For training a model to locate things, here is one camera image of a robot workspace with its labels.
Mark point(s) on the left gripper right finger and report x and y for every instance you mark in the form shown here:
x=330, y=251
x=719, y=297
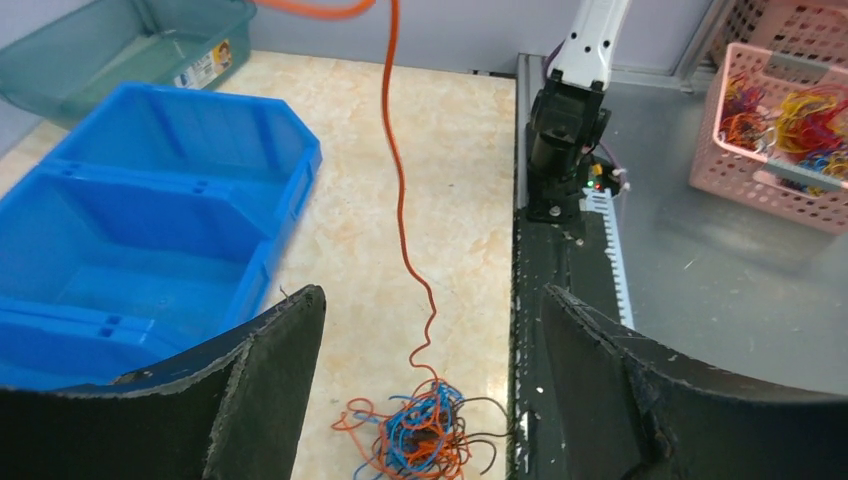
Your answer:
x=703, y=422

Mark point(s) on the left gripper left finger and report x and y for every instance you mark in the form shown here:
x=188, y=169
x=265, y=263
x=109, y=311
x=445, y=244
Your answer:
x=232, y=407

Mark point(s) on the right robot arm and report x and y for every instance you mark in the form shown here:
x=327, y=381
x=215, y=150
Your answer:
x=567, y=118

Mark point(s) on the blue three-compartment bin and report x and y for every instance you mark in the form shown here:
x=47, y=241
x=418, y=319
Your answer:
x=155, y=225

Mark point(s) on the pink plastic basket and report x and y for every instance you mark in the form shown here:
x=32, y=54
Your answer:
x=774, y=137

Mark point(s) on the teal transparent plastic tub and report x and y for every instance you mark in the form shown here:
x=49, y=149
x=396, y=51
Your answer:
x=63, y=70

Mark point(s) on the large pink laundry basket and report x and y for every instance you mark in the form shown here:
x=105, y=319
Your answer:
x=811, y=30

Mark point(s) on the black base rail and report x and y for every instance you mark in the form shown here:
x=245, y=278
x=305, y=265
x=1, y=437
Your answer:
x=572, y=412

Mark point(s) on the white toothed cable strip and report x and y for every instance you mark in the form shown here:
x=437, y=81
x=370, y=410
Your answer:
x=601, y=202

